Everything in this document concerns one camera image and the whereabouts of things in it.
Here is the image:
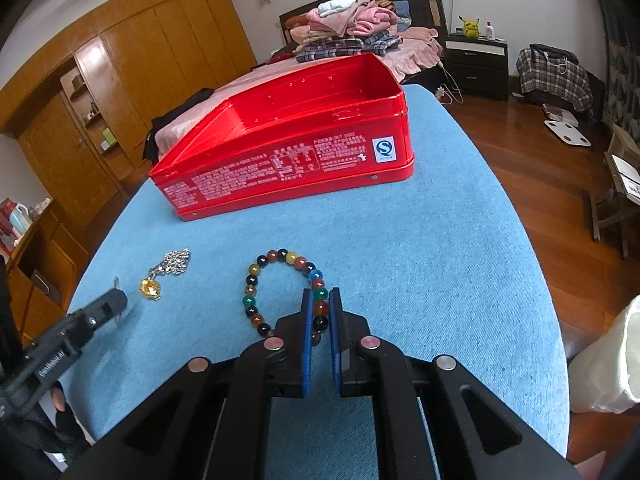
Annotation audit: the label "dark floral curtain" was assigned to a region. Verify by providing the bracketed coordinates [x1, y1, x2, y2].
[591, 0, 640, 132]

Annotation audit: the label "dark bed headboard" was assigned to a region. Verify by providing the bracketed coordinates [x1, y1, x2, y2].
[278, 0, 444, 45]

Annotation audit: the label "person's left hand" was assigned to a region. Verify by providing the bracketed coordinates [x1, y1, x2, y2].
[30, 381, 96, 467]

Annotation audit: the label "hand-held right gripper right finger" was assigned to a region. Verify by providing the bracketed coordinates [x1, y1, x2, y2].
[327, 287, 581, 480]

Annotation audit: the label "plaid bag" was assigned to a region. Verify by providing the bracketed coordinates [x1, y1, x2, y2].
[514, 43, 597, 112]

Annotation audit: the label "wooden sideboard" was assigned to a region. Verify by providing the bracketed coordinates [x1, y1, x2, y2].
[0, 200, 92, 342]

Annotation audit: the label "trash bin with white bag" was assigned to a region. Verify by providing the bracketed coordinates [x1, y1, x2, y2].
[569, 294, 640, 415]

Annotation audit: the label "red container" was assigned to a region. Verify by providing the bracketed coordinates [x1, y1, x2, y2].
[0, 197, 19, 254]

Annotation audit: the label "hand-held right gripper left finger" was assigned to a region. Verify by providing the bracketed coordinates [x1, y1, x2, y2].
[65, 288, 314, 480]

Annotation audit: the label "pile of pink clothes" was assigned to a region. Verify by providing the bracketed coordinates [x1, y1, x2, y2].
[290, 0, 402, 44]

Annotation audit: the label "folded plaid clothes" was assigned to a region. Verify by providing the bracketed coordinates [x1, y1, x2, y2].
[295, 31, 405, 64]

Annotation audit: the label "red tin box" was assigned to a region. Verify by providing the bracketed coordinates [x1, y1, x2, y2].
[149, 51, 416, 223]

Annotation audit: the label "wooden door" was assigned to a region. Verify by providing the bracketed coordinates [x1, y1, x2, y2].
[17, 94, 127, 212]

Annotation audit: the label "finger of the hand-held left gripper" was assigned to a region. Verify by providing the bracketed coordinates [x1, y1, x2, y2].
[66, 290, 130, 342]

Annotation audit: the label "wooden wardrobe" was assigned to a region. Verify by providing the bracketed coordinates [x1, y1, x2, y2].
[0, 0, 259, 197]

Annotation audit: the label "wooden stool with paper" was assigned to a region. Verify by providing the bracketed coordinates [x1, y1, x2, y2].
[589, 152, 640, 259]

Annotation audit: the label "white charger cable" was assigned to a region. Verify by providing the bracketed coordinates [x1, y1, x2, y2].
[434, 56, 467, 107]

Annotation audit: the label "small wooden stool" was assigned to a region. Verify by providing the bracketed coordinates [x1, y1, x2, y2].
[606, 122, 640, 172]

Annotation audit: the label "black clothes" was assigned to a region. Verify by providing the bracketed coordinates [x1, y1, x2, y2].
[143, 88, 216, 164]

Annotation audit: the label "blue table cloth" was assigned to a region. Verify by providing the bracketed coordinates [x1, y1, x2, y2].
[65, 84, 572, 480]

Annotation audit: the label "multicolour bead bracelet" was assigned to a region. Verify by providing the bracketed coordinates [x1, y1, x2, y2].
[242, 248, 331, 347]

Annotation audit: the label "white bathroom scale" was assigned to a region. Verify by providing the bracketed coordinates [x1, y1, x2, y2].
[543, 118, 593, 149]

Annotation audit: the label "dark nightstand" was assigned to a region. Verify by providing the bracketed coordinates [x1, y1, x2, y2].
[443, 34, 510, 102]

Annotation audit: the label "yellow plush toy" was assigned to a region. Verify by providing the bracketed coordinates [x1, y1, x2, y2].
[458, 13, 482, 39]

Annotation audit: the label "blue and white bottle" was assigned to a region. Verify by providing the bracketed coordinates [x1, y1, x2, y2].
[10, 203, 34, 239]

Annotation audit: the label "silver chain with yellow pendant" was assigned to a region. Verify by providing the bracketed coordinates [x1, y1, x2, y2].
[139, 247, 193, 302]

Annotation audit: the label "bed with pink bedspread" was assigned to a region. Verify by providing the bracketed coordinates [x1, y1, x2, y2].
[150, 25, 446, 162]

